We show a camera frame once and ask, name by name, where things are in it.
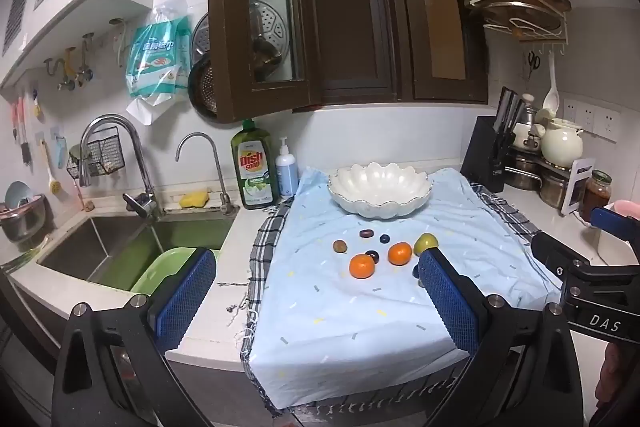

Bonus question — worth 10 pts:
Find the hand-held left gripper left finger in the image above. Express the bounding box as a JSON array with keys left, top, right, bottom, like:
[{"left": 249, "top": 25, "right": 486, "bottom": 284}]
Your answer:
[{"left": 52, "top": 247, "right": 218, "bottom": 427}]

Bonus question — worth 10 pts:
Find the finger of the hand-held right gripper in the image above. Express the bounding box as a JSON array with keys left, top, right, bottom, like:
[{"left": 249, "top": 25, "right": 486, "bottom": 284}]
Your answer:
[
  {"left": 531, "top": 230, "right": 592, "bottom": 281},
  {"left": 590, "top": 205, "right": 640, "bottom": 244}
]

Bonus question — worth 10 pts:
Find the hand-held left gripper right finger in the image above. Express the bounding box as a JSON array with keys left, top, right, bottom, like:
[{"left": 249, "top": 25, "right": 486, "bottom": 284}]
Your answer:
[{"left": 417, "top": 249, "right": 586, "bottom": 427}]

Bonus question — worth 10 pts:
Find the orange mandarin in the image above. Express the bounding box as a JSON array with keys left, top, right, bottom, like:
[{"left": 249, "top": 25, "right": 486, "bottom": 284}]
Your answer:
[
  {"left": 348, "top": 253, "right": 376, "bottom": 280},
  {"left": 387, "top": 242, "right": 413, "bottom": 268}
]

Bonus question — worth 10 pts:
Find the white scalloped bowl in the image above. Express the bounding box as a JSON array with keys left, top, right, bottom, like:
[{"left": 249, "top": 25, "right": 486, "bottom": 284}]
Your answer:
[{"left": 328, "top": 162, "right": 433, "bottom": 221}]

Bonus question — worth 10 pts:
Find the person's right hand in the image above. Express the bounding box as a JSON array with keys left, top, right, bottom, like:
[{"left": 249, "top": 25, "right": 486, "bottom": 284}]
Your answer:
[{"left": 597, "top": 343, "right": 640, "bottom": 413}]

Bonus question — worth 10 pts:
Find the glass jar green lid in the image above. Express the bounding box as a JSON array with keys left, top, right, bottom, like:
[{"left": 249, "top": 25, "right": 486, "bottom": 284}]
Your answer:
[{"left": 580, "top": 171, "right": 613, "bottom": 224}]

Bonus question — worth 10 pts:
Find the green plastic basin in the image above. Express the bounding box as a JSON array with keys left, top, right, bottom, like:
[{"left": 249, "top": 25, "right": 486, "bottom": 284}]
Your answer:
[{"left": 130, "top": 247, "right": 221, "bottom": 295}]

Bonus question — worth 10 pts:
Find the white black card package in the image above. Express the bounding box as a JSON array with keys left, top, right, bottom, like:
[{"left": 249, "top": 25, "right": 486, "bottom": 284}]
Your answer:
[{"left": 562, "top": 158, "right": 596, "bottom": 215}]

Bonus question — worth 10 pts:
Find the green apple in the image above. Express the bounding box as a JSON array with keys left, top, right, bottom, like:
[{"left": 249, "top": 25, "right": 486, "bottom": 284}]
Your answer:
[{"left": 413, "top": 233, "right": 440, "bottom": 256}]

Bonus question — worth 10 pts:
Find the steel saucepan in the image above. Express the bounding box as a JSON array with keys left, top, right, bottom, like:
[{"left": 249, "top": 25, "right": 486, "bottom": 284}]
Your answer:
[{"left": 504, "top": 164, "right": 543, "bottom": 192}]

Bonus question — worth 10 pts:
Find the checked fringed cloth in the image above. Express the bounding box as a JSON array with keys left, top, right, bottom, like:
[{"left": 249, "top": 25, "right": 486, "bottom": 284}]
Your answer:
[{"left": 227, "top": 184, "right": 546, "bottom": 418}]

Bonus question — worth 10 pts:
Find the cream teapot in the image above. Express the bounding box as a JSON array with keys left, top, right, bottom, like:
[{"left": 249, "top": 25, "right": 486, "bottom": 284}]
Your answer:
[{"left": 541, "top": 118, "right": 585, "bottom": 168}]

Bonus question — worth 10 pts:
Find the light blue patterned cloth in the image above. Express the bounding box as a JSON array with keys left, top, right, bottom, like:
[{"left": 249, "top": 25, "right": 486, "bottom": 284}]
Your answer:
[{"left": 248, "top": 167, "right": 563, "bottom": 410}]

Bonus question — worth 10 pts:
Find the yellow sponge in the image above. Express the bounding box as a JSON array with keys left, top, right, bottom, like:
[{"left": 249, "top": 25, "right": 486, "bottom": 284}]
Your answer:
[{"left": 180, "top": 191, "right": 211, "bottom": 209}]

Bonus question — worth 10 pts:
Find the steel kitchen sink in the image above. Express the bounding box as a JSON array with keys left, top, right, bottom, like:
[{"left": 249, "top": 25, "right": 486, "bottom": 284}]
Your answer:
[{"left": 36, "top": 212, "right": 238, "bottom": 293}]

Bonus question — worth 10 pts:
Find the slim chrome faucet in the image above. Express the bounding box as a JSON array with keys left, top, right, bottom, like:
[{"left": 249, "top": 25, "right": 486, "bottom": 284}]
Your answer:
[{"left": 175, "top": 132, "right": 241, "bottom": 214}]

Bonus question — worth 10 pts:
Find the black knife block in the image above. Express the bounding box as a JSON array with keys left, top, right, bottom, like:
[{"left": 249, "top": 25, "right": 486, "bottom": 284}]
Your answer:
[{"left": 460, "top": 116, "right": 511, "bottom": 194}]

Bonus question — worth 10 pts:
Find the steel pot with knob lid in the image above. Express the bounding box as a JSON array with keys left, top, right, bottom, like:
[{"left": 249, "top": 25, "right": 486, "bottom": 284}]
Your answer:
[{"left": 512, "top": 94, "right": 546, "bottom": 152}]

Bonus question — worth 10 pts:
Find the large chrome faucet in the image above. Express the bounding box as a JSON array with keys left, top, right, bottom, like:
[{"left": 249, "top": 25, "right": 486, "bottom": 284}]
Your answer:
[{"left": 79, "top": 114, "right": 163, "bottom": 218}]

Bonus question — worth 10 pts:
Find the white rice spoon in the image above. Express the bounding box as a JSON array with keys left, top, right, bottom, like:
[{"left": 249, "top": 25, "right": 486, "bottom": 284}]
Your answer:
[{"left": 542, "top": 52, "right": 560, "bottom": 114}]

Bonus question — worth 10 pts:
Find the green dish soap bottle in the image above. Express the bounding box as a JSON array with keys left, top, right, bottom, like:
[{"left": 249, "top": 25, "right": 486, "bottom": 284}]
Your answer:
[{"left": 231, "top": 119, "right": 281, "bottom": 210}]

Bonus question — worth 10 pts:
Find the white blue pump bottle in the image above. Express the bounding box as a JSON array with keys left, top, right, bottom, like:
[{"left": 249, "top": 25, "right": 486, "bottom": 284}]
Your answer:
[{"left": 275, "top": 137, "right": 299, "bottom": 198}]

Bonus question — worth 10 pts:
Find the steel mixing bowl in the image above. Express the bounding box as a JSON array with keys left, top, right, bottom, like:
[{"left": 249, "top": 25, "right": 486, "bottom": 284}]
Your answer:
[{"left": 0, "top": 194, "right": 48, "bottom": 244}]

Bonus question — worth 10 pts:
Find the white yellow dish brush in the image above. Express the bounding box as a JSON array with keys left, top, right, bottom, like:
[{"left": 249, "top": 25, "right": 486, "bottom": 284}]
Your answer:
[{"left": 41, "top": 139, "right": 63, "bottom": 198}]

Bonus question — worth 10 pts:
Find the light blue plate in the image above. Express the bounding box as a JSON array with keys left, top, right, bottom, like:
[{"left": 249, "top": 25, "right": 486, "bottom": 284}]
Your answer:
[{"left": 4, "top": 181, "right": 35, "bottom": 210}]

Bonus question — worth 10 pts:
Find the perforated black pan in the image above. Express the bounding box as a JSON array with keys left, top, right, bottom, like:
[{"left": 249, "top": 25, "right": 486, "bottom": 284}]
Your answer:
[{"left": 187, "top": 54, "right": 218, "bottom": 120}]

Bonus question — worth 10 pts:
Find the pink hanging utensil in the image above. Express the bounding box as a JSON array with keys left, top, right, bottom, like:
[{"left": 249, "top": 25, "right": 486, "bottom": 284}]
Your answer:
[{"left": 11, "top": 99, "right": 33, "bottom": 165}]

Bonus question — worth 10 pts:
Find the paper towel bag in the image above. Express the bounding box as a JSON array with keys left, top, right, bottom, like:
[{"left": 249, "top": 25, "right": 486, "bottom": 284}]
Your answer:
[{"left": 124, "top": 0, "right": 193, "bottom": 128}]

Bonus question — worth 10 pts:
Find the brown window sash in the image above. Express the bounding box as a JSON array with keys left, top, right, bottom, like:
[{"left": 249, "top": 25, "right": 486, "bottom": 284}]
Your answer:
[{"left": 207, "top": 0, "right": 323, "bottom": 124}]

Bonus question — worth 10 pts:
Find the steel steamer plate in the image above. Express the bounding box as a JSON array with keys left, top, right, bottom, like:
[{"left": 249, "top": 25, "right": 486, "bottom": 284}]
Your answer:
[{"left": 191, "top": 0, "right": 291, "bottom": 72}]

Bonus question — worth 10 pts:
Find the white wall outlet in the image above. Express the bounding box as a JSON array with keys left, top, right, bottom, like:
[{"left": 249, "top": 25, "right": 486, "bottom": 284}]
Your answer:
[{"left": 562, "top": 97, "right": 622, "bottom": 142}]

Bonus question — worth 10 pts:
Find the black handled knife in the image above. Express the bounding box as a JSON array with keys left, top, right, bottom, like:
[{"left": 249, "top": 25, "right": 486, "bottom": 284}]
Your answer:
[
  {"left": 505, "top": 99, "right": 527, "bottom": 148},
  {"left": 495, "top": 87, "right": 516, "bottom": 135}
]

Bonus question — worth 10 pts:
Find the black wire basket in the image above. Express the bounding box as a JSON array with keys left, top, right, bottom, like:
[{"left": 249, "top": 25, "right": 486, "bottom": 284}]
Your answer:
[{"left": 66, "top": 127, "right": 125, "bottom": 180}]

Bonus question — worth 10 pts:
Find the white wire wall rack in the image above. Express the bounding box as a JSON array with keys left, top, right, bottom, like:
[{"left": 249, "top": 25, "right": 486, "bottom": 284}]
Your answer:
[{"left": 462, "top": 0, "right": 573, "bottom": 58}]

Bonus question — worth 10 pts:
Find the brown window frame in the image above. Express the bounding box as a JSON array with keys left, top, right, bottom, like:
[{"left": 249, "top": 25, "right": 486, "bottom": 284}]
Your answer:
[{"left": 300, "top": 0, "right": 491, "bottom": 110}]

